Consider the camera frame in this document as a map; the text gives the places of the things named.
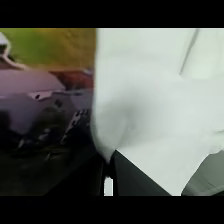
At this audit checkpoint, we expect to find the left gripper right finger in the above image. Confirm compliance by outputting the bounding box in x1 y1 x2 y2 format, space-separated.
109 149 172 197

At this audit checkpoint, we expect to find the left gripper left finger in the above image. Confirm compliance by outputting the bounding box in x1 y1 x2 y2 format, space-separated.
44 151 106 197

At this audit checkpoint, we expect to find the white shirt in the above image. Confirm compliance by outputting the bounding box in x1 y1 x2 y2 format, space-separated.
90 27 224 197

